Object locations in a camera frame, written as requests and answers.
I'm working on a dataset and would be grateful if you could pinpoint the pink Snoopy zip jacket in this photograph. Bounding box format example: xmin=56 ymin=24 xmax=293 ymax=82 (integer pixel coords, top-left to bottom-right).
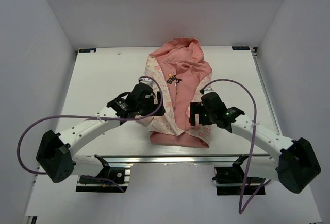
xmin=139 ymin=37 xmax=212 ymax=148

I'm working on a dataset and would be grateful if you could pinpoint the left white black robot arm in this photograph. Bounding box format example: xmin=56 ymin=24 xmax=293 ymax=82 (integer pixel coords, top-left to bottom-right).
xmin=36 ymin=82 xmax=165 ymax=183

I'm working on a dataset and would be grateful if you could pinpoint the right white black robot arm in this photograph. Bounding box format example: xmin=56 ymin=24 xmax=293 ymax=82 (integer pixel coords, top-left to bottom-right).
xmin=189 ymin=92 xmax=321 ymax=194

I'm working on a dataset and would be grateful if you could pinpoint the right blue table label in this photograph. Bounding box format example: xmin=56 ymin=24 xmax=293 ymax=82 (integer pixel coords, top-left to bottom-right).
xmin=232 ymin=46 xmax=250 ymax=51

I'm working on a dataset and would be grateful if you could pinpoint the blue table label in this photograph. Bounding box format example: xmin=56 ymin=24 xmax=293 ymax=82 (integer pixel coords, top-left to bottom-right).
xmin=78 ymin=48 xmax=96 ymax=53
xmin=232 ymin=46 xmax=250 ymax=51

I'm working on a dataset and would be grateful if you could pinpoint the left blue table label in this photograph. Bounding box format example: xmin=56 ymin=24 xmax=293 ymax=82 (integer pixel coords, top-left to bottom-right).
xmin=78 ymin=48 xmax=96 ymax=53

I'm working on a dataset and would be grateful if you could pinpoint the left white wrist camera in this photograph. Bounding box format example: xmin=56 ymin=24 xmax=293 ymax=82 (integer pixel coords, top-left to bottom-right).
xmin=138 ymin=77 xmax=154 ymax=87

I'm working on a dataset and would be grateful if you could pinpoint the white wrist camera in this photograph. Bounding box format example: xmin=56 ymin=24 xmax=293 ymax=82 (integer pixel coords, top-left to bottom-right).
xmin=138 ymin=77 xmax=154 ymax=87
xmin=199 ymin=87 xmax=214 ymax=95

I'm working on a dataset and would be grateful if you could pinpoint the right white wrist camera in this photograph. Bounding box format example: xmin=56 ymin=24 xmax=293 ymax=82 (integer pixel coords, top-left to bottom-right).
xmin=199 ymin=87 xmax=214 ymax=95

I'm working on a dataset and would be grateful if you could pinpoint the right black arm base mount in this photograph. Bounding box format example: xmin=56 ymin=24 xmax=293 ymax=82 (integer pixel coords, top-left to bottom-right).
xmin=212 ymin=155 xmax=262 ymax=196

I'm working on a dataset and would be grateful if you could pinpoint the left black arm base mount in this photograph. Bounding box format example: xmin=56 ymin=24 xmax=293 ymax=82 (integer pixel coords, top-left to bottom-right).
xmin=76 ymin=155 xmax=129 ymax=193

